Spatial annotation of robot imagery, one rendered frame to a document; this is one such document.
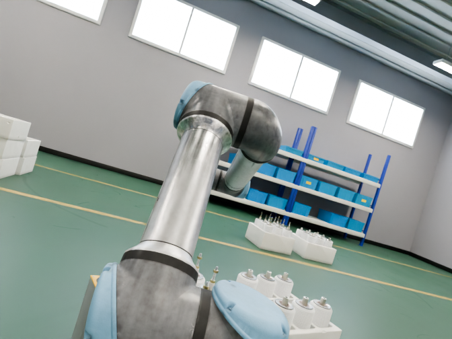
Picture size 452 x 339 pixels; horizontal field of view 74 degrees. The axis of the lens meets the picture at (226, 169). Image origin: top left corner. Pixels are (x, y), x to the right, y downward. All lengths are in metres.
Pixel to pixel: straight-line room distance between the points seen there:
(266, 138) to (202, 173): 0.19
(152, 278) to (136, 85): 5.70
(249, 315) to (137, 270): 0.15
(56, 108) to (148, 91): 1.63
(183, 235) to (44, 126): 5.83
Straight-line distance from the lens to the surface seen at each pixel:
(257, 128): 0.63
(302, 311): 1.35
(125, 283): 0.42
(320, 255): 3.65
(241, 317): 0.40
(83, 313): 0.92
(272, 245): 3.29
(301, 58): 6.85
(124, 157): 5.96
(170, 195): 0.49
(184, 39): 6.24
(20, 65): 6.47
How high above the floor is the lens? 0.69
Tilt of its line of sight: level
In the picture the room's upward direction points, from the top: 17 degrees clockwise
